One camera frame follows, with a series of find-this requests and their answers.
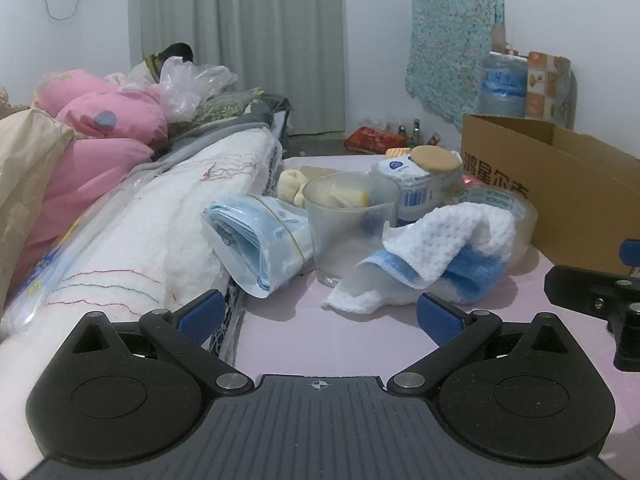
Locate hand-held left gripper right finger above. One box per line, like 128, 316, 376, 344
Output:
387, 294, 573, 396

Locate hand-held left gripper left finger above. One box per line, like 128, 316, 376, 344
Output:
67, 290, 252, 396

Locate face mask pack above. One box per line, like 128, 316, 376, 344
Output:
201, 194, 316, 300

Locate beige cloth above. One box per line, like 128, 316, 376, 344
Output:
0, 87, 76, 311

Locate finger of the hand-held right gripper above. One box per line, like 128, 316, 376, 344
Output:
544, 265, 640, 371
619, 240, 640, 276

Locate large water bottle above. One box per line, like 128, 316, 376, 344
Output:
477, 51, 528, 118

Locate white waffle towel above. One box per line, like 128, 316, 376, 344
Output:
321, 205, 516, 316

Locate white quilt in plastic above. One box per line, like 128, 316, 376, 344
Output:
0, 127, 283, 356

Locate blue white tissue pack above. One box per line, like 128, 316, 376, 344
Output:
372, 155, 463, 228

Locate grey curtain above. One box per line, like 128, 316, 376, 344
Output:
129, 0, 348, 136

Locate clear plastic bag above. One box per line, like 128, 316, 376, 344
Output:
117, 56, 238, 122

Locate red plastic bag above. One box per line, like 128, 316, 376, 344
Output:
344, 126, 401, 153

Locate pink pillows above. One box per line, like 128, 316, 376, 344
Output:
10, 69, 168, 291

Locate yellow sponge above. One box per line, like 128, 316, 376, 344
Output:
325, 182, 373, 208

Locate brown cardboard box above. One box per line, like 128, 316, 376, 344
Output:
461, 113, 640, 276

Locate tile patterned cover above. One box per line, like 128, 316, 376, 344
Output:
522, 51, 576, 131

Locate frosted plastic cup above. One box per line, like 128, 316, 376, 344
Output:
302, 172, 401, 288

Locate clear tape roll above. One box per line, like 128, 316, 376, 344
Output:
457, 185, 538, 263

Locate grey bed sheet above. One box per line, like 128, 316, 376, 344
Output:
150, 110, 286, 171

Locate beige powder puff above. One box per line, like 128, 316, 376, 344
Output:
410, 145, 462, 173

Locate cream knotted socks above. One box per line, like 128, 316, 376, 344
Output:
278, 167, 331, 208

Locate floral cloth on wall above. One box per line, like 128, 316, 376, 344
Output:
405, 0, 506, 128

